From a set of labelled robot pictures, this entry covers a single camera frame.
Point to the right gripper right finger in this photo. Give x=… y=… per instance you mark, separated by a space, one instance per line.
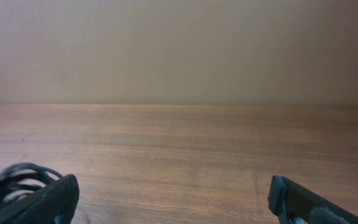
x=292 y=204

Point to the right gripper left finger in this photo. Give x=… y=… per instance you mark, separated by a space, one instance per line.
x=54 y=202

